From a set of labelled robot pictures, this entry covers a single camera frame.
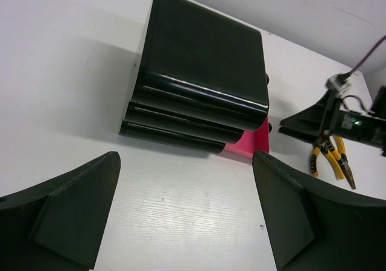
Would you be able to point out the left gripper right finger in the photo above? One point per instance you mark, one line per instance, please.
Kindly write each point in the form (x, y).
(314, 225)

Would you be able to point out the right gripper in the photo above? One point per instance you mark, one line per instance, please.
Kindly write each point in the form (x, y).
(366, 129)

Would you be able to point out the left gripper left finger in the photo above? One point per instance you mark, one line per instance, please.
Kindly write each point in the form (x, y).
(59, 224)

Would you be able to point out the yellow long-nose pliers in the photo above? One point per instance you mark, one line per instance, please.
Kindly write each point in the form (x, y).
(320, 147)

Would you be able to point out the yellow combination pliers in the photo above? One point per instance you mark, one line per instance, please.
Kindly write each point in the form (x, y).
(341, 164)

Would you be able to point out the pink bottom drawer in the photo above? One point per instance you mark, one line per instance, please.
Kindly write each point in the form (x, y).
(249, 143)

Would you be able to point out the black drawer cabinet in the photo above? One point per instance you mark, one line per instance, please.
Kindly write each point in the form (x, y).
(200, 81)

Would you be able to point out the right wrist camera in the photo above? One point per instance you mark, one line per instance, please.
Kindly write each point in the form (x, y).
(338, 84)

